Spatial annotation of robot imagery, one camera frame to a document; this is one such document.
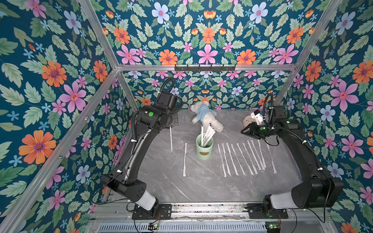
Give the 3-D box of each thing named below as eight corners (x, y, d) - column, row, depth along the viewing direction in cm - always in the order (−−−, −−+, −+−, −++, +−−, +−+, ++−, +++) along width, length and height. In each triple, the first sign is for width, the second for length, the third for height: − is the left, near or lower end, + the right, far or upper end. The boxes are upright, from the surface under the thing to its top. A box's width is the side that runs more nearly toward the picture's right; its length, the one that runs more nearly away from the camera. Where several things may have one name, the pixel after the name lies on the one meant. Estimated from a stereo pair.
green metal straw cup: (196, 159, 94) (195, 148, 83) (196, 145, 101) (196, 134, 89) (212, 159, 94) (214, 148, 83) (211, 145, 100) (212, 134, 89)
